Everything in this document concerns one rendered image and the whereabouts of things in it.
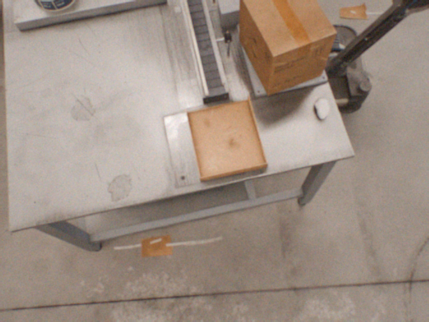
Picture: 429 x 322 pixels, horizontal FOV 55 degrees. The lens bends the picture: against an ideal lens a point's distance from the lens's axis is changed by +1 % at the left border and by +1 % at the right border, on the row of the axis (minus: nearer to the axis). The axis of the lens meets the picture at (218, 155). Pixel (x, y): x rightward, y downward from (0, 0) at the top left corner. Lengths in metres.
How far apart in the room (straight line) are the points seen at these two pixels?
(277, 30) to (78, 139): 0.87
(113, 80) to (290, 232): 1.26
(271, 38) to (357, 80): 1.06
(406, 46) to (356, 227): 1.28
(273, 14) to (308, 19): 0.12
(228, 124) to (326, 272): 1.09
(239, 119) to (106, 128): 0.53
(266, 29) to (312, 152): 0.49
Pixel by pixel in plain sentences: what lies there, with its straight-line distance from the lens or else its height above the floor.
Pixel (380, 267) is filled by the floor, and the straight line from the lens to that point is 2.43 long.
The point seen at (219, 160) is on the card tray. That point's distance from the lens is 1.56.
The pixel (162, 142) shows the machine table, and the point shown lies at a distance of 1.61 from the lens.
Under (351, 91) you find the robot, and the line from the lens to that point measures 2.41.
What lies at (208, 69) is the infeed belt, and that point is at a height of 0.88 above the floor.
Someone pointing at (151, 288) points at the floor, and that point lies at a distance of 2.34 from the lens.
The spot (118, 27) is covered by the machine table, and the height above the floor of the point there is 0.83.
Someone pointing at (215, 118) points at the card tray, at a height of 0.83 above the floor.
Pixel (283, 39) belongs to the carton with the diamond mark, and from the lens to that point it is 1.47.
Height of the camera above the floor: 2.29
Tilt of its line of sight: 69 degrees down
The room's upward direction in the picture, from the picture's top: 7 degrees counter-clockwise
